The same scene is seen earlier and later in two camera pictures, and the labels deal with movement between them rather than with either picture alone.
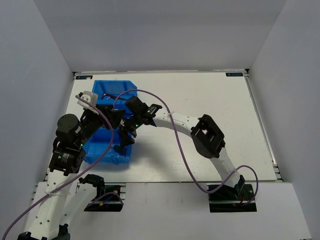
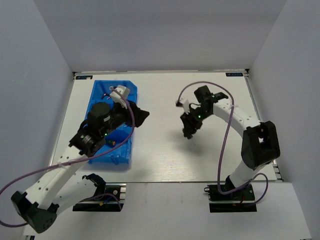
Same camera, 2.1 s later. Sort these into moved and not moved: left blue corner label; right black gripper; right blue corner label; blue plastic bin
Moved: right black gripper
Not moved: left blue corner label; blue plastic bin; right blue corner label
